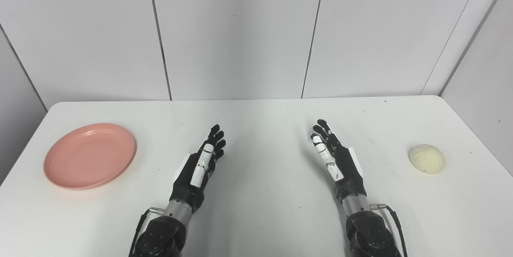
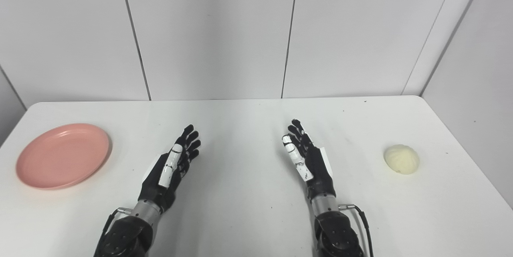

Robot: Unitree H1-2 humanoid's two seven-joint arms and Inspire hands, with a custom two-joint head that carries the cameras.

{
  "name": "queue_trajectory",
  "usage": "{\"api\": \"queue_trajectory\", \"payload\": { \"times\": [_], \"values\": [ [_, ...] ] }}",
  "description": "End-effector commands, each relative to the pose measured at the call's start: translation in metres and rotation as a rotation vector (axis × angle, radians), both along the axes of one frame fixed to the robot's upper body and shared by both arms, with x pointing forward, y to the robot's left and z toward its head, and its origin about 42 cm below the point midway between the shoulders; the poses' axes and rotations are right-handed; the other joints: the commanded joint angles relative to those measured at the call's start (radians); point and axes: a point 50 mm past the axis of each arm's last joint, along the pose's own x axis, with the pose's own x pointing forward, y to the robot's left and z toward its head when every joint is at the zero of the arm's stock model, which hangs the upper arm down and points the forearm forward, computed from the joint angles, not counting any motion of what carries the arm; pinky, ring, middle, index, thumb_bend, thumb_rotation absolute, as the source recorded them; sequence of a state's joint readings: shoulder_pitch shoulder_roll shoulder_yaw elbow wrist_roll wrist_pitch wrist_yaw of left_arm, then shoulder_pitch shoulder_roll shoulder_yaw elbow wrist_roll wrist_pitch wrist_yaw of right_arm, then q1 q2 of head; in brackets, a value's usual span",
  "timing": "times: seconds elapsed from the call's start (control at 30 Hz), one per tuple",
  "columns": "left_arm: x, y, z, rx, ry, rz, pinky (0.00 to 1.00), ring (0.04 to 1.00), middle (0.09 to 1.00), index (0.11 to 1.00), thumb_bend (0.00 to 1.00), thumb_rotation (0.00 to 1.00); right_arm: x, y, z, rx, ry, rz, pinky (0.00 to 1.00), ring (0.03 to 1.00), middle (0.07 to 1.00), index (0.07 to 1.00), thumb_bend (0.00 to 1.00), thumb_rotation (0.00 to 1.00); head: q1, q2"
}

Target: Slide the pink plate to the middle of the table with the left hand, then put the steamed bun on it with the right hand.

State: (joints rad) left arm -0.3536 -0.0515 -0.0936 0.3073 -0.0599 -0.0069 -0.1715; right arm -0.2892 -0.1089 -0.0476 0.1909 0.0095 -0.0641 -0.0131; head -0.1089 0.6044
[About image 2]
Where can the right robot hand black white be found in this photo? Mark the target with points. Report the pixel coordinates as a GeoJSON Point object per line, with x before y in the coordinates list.
{"type": "Point", "coordinates": [314, 166]}

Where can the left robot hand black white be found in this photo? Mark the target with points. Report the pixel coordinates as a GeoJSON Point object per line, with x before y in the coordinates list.
{"type": "Point", "coordinates": [166, 177]}

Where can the white steamed bun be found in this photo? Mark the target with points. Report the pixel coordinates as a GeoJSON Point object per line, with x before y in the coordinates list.
{"type": "Point", "coordinates": [401, 159]}

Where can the pink round plate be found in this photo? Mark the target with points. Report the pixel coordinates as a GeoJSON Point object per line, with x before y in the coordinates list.
{"type": "Point", "coordinates": [63, 156]}

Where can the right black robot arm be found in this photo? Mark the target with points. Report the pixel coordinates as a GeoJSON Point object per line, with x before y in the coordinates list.
{"type": "Point", "coordinates": [334, 229]}

